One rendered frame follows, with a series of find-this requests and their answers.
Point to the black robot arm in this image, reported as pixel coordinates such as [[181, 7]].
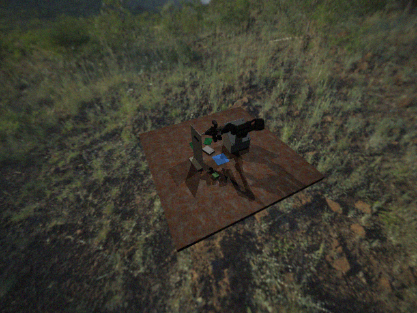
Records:
[[243, 129]]

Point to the dark grey panel with socket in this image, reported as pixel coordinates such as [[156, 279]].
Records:
[[197, 159]]

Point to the blue flat square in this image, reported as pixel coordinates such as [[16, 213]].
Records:
[[220, 159]]

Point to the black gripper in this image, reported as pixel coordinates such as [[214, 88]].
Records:
[[212, 130]]

